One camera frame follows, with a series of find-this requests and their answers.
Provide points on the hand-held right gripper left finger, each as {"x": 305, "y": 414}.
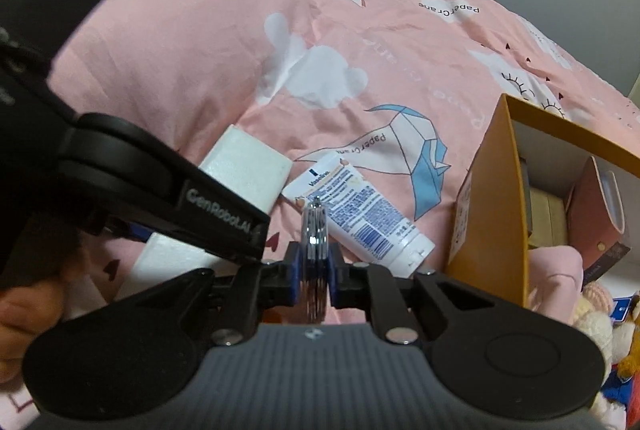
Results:
{"x": 292, "y": 272}

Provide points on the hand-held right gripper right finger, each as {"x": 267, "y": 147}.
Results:
{"x": 332, "y": 275}

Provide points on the round chrome mirror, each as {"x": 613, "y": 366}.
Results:
{"x": 315, "y": 235}

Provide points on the white lotion tube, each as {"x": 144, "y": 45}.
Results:
{"x": 360, "y": 215}

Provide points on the white foam block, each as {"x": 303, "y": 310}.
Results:
{"x": 240, "y": 175}

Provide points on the orange cardboard box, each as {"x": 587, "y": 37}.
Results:
{"x": 492, "y": 210}

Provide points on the gold gift box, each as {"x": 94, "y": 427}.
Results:
{"x": 547, "y": 220}

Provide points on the pink fabric pouch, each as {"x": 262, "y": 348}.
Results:
{"x": 555, "y": 280}

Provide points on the small pink crochet toy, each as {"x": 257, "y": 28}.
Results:
{"x": 597, "y": 295}

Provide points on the cream crochet doll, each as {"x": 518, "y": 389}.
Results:
{"x": 592, "y": 335}

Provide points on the pink wallet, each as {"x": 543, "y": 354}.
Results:
{"x": 595, "y": 220}

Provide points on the brown printed box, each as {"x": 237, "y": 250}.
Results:
{"x": 612, "y": 260}

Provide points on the person's left hand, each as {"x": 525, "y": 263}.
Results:
{"x": 25, "y": 315}

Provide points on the pink printed blanket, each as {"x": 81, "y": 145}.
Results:
{"x": 200, "y": 60}

